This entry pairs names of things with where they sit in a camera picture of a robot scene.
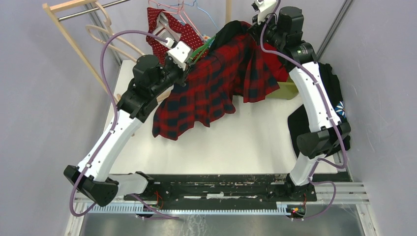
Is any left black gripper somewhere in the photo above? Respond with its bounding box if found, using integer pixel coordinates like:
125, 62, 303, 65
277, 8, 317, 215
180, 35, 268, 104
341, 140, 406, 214
149, 51, 192, 96

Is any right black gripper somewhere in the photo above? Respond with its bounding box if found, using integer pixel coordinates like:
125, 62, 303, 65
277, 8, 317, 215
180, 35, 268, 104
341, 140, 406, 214
254, 8, 288, 48

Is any green hanger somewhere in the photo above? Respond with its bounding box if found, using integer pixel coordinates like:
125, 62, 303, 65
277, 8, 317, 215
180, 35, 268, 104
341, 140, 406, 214
187, 35, 216, 63

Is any red plaid shirt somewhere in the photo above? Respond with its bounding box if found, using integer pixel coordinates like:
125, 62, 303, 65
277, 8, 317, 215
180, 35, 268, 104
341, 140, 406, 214
152, 21, 279, 140

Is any wooden hanger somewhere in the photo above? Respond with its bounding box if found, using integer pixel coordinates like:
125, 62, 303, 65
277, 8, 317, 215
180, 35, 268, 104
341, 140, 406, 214
85, 0, 145, 62

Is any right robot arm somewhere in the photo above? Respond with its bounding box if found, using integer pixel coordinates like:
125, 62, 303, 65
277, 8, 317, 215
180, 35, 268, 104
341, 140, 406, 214
249, 0, 351, 201

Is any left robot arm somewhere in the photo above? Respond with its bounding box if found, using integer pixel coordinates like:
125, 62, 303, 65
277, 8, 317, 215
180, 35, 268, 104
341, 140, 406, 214
64, 55, 190, 207

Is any pink hanger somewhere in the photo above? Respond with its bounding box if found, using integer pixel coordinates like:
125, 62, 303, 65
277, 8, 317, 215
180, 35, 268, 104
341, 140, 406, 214
148, 0, 207, 41

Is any red polka dot garment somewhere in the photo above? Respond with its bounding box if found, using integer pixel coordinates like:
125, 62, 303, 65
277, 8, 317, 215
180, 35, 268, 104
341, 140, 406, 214
146, 7, 204, 65

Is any blue floral garment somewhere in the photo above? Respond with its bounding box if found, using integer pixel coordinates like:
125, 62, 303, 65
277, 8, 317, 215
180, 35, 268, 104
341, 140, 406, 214
202, 34, 211, 42

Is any green plastic basket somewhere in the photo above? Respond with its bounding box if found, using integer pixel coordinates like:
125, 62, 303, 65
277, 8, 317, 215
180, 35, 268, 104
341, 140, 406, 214
268, 82, 298, 100

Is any black garment with flower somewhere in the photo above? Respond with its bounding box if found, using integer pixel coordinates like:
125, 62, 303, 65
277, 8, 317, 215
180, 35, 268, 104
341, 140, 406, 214
287, 63, 348, 156

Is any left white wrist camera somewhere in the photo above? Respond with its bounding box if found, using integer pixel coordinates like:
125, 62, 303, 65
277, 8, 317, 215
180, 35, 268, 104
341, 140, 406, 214
165, 37, 193, 71

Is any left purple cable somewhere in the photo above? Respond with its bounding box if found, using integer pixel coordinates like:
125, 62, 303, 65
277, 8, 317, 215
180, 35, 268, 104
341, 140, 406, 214
69, 29, 173, 218

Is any blue wire hanger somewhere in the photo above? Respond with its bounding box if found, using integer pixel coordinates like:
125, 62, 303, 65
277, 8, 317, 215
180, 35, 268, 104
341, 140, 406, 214
168, 0, 220, 32

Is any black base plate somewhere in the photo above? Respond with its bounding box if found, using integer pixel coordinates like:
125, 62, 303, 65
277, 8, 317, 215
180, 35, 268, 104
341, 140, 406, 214
123, 173, 317, 211

